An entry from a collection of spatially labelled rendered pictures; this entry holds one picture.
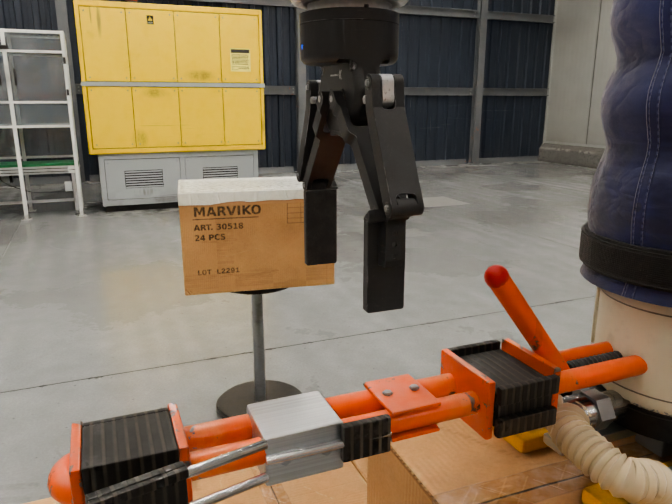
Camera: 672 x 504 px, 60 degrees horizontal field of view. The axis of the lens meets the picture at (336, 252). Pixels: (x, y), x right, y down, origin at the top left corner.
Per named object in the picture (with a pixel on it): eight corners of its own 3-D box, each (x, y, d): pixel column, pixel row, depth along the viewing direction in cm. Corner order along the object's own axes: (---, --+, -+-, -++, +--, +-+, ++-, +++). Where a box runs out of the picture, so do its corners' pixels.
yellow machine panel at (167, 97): (251, 193, 884) (245, 18, 822) (268, 202, 803) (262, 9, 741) (93, 202, 802) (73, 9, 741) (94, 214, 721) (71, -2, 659)
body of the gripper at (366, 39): (421, 5, 41) (416, 138, 44) (371, 20, 49) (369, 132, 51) (321, -2, 39) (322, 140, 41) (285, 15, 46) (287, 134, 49)
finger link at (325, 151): (324, 100, 45) (319, 87, 46) (296, 194, 54) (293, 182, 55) (370, 100, 46) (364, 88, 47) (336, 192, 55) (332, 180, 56)
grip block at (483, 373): (499, 382, 66) (502, 333, 64) (562, 426, 57) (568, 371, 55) (434, 397, 62) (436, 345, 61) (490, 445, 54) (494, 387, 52)
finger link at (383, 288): (401, 213, 42) (406, 215, 42) (399, 305, 44) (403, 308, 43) (363, 216, 41) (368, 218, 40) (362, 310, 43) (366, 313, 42)
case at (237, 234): (314, 259, 279) (313, 175, 269) (335, 284, 241) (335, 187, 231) (184, 268, 264) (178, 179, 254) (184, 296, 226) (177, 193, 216)
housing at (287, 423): (318, 430, 56) (317, 387, 55) (346, 470, 50) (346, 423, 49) (246, 446, 54) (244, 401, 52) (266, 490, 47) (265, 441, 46)
